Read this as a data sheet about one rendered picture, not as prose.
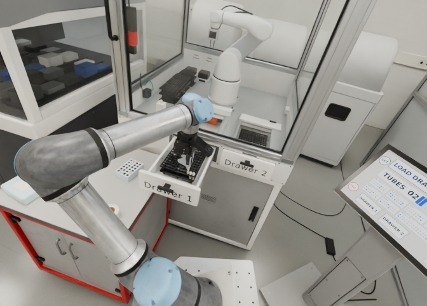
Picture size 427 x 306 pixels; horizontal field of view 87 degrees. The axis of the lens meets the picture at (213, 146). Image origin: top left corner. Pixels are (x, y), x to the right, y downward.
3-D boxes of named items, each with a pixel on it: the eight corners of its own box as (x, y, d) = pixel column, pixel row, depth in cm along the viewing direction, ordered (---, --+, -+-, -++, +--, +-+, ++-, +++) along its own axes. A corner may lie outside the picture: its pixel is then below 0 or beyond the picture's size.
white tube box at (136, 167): (128, 183, 116) (127, 178, 114) (115, 176, 118) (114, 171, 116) (143, 169, 126) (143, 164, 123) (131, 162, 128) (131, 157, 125)
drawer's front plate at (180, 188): (197, 206, 104) (199, 190, 97) (139, 187, 108) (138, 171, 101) (197, 204, 105) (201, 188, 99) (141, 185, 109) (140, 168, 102)
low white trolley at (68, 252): (129, 312, 136) (115, 247, 90) (39, 276, 143) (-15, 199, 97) (169, 230, 181) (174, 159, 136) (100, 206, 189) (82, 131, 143)
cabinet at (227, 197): (250, 256, 175) (286, 186, 126) (129, 214, 187) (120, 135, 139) (262, 175, 250) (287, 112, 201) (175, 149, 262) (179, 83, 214)
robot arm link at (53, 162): (12, 143, 37) (210, 87, 70) (7, 146, 45) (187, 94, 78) (44, 206, 39) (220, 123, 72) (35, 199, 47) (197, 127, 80)
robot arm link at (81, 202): (150, 312, 64) (2, 155, 44) (127, 291, 75) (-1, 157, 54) (178, 273, 71) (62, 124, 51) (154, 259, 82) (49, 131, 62)
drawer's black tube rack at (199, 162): (192, 185, 111) (194, 176, 107) (159, 174, 113) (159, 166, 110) (206, 159, 129) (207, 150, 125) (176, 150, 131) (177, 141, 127)
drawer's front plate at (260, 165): (269, 180, 125) (275, 166, 119) (218, 165, 129) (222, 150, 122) (269, 178, 127) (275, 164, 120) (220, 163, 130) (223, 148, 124)
